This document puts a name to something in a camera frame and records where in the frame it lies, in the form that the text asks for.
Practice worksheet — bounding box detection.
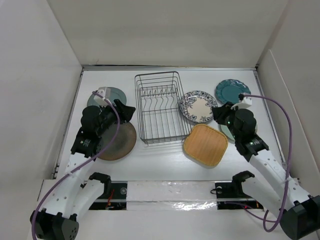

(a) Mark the purple cable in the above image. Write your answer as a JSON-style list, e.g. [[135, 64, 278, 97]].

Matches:
[[238, 92, 294, 231], [30, 91, 121, 240]]

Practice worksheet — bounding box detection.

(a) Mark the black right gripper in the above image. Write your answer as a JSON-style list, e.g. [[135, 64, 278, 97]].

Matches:
[[211, 101, 241, 141]]

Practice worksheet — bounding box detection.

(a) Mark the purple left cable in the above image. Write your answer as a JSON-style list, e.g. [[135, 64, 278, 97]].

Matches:
[[30, 91, 121, 240]]

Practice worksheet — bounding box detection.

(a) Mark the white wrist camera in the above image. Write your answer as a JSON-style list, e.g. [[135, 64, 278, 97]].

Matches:
[[231, 93, 252, 110], [93, 87, 111, 107]]

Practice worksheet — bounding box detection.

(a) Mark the foil-taped front rail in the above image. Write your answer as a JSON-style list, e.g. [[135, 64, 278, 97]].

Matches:
[[89, 180, 263, 211]]

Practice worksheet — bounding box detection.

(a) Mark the blue floral white plate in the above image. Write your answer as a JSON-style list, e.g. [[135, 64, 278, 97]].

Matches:
[[178, 90, 218, 124]]

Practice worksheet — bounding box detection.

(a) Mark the brown speckled round plate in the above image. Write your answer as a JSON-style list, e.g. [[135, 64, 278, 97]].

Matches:
[[96, 122, 137, 161]]

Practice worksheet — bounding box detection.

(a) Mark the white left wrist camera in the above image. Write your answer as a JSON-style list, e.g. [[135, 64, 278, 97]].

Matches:
[[93, 87, 111, 107]]

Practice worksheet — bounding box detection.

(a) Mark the light green flower plate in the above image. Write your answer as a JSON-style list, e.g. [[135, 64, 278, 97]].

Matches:
[[219, 122, 258, 143]]

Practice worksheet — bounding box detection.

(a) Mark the grey wire dish rack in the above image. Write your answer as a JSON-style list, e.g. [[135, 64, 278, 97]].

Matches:
[[134, 71, 192, 145]]

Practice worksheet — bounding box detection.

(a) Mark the orange woven square plate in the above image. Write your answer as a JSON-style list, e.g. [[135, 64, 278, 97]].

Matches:
[[183, 124, 228, 167]]

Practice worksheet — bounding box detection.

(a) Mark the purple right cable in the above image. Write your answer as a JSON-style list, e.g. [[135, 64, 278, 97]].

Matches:
[[238, 92, 294, 231]]

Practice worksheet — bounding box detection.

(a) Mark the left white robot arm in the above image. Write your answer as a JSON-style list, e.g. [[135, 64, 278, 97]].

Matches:
[[30, 98, 136, 240]]

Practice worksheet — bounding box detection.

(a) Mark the grey-blue round plate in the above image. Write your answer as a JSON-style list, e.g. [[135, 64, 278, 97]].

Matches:
[[87, 86, 127, 107]]

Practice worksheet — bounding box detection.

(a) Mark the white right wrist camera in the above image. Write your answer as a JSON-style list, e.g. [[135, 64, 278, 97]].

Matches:
[[231, 93, 252, 110]]

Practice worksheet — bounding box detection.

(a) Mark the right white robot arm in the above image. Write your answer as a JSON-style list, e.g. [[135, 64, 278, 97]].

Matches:
[[212, 102, 320, 240]]

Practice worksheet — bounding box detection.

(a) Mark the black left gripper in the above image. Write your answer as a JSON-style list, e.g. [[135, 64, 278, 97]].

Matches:
[[96, 99, 135, 137]]

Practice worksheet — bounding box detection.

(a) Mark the teal scalloped plate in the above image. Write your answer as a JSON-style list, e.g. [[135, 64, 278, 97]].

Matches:
[[215, 79, 251, 104]]

